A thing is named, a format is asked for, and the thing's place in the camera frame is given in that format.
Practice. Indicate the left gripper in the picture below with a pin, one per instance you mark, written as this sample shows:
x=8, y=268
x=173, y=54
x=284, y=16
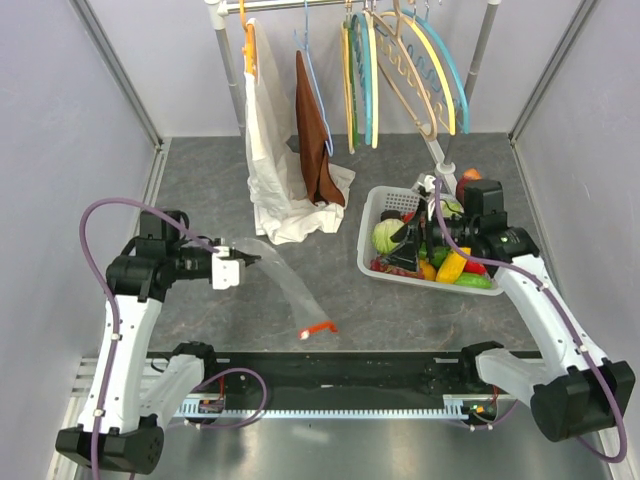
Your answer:
x=248, y=259

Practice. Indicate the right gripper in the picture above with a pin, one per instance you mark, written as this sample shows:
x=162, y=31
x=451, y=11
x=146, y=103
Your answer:
x=404, y=256

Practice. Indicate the green cabbage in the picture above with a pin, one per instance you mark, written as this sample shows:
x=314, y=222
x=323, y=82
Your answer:
x=381, y=233

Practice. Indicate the dark brown mushroom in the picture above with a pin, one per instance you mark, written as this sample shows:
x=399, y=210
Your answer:
x=391, y=214

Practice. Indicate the clear zip top bag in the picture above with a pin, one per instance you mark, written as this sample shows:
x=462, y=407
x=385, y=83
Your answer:
x=309, y=317

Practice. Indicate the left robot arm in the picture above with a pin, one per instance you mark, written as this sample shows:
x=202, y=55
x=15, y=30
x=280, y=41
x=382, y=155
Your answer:
x=122, y=426

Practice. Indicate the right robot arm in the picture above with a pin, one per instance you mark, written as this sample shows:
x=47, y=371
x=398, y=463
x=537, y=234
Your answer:
x=578, y=389

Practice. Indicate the red grape bunch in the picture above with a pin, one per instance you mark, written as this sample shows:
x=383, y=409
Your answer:
x=377, y=265

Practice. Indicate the green bell pepper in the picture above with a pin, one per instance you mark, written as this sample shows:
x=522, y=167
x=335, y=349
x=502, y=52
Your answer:
x=439, y=255

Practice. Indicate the orange tangerine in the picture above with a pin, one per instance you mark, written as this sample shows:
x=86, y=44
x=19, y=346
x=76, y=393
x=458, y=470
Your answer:
x=427, y=271

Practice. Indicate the white plastic basket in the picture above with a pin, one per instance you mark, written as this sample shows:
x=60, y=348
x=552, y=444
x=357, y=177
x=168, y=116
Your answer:
x=380, y=199

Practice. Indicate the yellow corn cob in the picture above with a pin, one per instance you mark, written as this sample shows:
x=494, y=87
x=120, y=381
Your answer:
x=452, y=267

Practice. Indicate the white shirt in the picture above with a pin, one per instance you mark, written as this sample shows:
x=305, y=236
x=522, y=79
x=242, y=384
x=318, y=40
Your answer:
x=282, y=211

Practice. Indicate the white cauliflower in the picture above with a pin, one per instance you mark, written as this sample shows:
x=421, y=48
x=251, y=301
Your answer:
x=450, y=207

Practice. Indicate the red chili pepper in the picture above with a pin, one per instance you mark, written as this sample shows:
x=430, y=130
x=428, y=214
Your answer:
x=474, y=267

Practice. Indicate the green cucumber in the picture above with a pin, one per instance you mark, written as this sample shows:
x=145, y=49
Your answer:
x=473, y=280

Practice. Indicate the brown cloth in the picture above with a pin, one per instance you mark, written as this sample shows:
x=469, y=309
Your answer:
x=312, y=136

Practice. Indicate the papaya slice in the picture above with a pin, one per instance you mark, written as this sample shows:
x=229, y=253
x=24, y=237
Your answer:
x=471, y=174

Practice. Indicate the green hanger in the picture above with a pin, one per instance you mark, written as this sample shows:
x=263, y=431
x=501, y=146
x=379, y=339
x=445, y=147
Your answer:
x=352, y=82

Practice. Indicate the beige hanger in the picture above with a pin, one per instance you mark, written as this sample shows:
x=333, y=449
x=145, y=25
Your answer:
x=400, y=72

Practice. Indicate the teal hanger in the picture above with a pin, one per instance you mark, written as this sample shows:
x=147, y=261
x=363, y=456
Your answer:
x=427, y=71

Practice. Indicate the orange hanger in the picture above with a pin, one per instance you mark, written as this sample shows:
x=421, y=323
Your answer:
x=249, y=49

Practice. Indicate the light blue hanger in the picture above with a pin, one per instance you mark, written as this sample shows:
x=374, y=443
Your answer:
x=365, y=50

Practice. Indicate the cream hanger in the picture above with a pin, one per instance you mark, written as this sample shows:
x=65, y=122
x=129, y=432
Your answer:
x=345, y=52

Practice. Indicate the yellow hanger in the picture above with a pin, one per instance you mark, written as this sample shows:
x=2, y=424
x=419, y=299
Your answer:
x=444, y=110

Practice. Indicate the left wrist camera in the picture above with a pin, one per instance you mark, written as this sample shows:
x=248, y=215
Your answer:
x=227, y=269

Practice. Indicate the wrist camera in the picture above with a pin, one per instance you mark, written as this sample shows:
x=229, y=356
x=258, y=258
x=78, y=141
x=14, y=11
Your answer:
x=424, y=186
x=227, y=269

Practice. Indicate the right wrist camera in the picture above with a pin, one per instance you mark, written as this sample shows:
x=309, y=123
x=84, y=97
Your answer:
x=424, y=186

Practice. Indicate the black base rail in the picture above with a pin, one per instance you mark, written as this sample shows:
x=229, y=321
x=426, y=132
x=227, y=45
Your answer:
x=346, y=385

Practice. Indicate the blue wire hanger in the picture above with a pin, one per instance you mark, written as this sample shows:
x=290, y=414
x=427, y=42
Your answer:
x=304, y=45

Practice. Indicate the clothes rack frame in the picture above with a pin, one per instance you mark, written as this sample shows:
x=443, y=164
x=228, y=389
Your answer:
x=219, y=10

